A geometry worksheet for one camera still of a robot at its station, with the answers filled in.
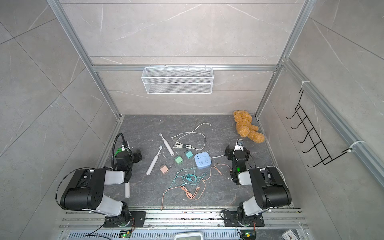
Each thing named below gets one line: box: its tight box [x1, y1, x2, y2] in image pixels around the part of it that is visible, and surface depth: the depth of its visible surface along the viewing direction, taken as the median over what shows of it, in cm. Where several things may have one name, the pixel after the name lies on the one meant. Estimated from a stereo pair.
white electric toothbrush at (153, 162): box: [146, 145, 163, 176], surface depth 94 cm
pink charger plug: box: [159, 164, 169, 174], surface depth 90 cm
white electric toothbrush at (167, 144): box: [159, 133, 175, 156], surface depth 101 cm
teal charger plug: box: [184, 150, 194, 159], surface depth 97 cm
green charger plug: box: [174, 155, 184, 165], surface depth 95 cm
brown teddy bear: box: [233, 110, 265, 144], surface depth 105 cm
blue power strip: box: [194, 152, 212, 169], surface depth 94 cm
